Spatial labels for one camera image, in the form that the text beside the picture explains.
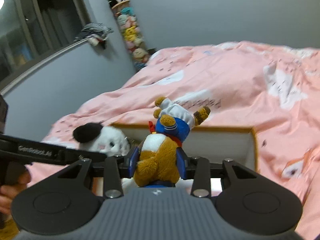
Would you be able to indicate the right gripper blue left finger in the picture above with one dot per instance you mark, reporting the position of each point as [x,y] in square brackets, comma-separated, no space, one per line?
[116,168]

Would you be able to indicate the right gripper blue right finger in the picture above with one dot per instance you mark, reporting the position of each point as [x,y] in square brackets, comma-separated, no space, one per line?
[197,169]

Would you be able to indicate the hanging plush toy organizer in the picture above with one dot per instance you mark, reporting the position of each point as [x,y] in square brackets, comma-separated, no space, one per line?
[132,36]

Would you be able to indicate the white rabbit plush toy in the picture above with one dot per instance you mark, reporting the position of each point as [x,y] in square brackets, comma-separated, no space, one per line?
[94,137]

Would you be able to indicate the brown dog plush toy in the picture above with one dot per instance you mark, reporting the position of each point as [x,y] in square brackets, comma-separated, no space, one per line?
[157,152]

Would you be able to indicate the pink patterned duvet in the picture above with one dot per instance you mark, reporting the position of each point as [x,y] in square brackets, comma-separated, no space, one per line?
[272,89]

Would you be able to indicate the clothes on window sill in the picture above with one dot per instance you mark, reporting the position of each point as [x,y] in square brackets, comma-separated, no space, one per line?
[95,33]

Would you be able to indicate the person's left hand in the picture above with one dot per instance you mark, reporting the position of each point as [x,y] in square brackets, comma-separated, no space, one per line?
[9,192]

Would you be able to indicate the orange cardboard storage box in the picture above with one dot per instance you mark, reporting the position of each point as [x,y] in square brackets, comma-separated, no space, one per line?
[213,143]

